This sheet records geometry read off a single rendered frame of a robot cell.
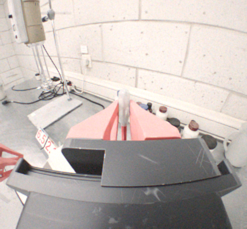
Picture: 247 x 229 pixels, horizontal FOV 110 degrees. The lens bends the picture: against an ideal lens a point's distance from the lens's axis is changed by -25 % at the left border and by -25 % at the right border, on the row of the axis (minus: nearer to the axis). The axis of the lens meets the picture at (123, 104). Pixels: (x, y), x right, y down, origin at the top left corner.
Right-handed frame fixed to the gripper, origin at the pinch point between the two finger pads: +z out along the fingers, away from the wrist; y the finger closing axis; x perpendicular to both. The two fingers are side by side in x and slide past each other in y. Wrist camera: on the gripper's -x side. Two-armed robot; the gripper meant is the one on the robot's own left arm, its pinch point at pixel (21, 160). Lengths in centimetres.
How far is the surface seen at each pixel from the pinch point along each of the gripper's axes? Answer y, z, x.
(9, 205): -0.9, -2.5, 19.3
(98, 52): 29, 31, -47
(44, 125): 26.1, 16.8, 1.7
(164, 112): -17, 41, -30
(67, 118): 23.5, 26.5, -5.4
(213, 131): -41, 52, -32
